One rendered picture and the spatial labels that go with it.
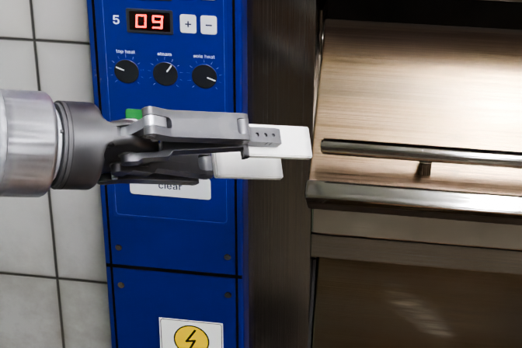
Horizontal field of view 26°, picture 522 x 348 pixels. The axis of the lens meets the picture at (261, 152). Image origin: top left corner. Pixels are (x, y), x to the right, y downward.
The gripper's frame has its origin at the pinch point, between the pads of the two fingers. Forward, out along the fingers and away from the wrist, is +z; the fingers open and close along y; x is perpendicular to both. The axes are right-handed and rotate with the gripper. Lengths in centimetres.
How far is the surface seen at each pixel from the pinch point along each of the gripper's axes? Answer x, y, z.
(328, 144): -1.1, 0.1, 7.1
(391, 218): 2.7, 11.7, 21.0
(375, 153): 0.4, -2.0, 10.8
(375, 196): 3.6, 1.3, 12.3
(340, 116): -5.7, 4.1, 11.6
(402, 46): -12.3, 0.0, 17.7
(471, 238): 5.8, 8.2, 28.5
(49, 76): -16.1, 22.1, -12.8
